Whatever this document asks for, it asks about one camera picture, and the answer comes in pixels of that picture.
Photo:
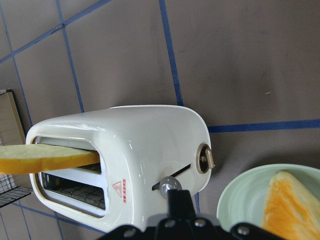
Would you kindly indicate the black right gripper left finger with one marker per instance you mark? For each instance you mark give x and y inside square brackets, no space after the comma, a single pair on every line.
[166,225]

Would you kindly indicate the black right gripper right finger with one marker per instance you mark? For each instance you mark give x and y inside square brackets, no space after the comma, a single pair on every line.
[195,227]

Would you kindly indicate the white two-slot toaster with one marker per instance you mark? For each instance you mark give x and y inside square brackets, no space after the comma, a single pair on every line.
[138,147]

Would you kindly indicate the bread slice in toaster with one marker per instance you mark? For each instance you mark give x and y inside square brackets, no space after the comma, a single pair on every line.
[35,158]

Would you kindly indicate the light green plate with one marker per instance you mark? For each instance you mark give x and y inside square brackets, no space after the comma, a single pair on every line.
[243,200]

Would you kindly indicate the bread slice on plate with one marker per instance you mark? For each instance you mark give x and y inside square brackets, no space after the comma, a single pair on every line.
[291,211]

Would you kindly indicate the wire grid shelf with wood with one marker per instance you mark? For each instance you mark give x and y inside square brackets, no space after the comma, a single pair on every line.
[14,184]

